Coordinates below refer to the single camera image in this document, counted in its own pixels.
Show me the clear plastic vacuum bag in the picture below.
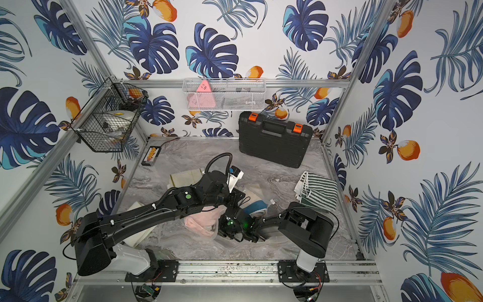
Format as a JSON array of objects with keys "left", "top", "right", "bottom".
[{"left": 119, "top": 166, "right": 297, "bottom": 260}]

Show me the clear mesh wall tray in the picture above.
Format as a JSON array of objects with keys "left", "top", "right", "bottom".
[{"left": 182, "top": 78, "right": 267, "bottom": 111}]

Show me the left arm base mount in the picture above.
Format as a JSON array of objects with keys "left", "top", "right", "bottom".
[{"left": 125, "top": 249, "right": 179, "bottom": 283}]

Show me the small black battery box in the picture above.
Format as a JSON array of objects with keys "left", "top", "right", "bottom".
[{"left": 141, "top": 146, "right": 161, "bottom": 166}]

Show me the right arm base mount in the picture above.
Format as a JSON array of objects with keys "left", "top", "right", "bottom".
[{"left": 277, "top": 260, "right": 330, "bottom": 284}]

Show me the blue white patterned towel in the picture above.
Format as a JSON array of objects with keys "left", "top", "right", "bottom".
[{"left": 240, "top": 184, "right": 272, "bottom": 218}]

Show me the pink triangular object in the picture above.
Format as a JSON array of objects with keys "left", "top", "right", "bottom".
[{"left": 187, "top": 80, "right": 216, "bottom": 110}]

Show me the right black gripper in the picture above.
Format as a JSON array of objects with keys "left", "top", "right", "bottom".
[{"left": 207, "top": 214, "right": 245, "bottom": 239}]

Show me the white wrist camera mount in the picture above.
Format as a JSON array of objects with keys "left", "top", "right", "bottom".
[{"left": 228, "top": 166, "right": 244, "bottom": 192}]

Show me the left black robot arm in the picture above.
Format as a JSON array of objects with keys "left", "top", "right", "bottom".
[{"left": 74, "top": 171, "right": 245, "bottom": 276}]

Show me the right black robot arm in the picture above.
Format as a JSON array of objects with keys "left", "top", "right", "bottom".
[{"left": 218, "top": 202, "right": 334, "bottom": 273}]

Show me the pink towel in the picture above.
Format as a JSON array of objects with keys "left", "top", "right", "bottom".
[{"left": 184, "top": 205, "right": 227, "bottom": 239}]

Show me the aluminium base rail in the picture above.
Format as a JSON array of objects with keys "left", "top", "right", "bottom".
[{"left": 73, "top": 260, "right": 382, "bottom": 286}]

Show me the cream striped towel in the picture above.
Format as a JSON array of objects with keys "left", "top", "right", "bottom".
[{"left": 167, "top": 169, "right": 203, "bottom": 189}]

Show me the black plastic tool case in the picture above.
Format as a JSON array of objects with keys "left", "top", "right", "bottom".
[{"left": 238, "top": 111, "right": 313, "bottom": 168}]

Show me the black wire basket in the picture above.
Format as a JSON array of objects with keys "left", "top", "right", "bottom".
[{"left": 69, "top": 78, "right": 148, "bottom": 153}]

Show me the black white striped towel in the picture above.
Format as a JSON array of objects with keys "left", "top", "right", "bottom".
[{"left": 294, "top": 171, "right": 338, "bottom": 211}]

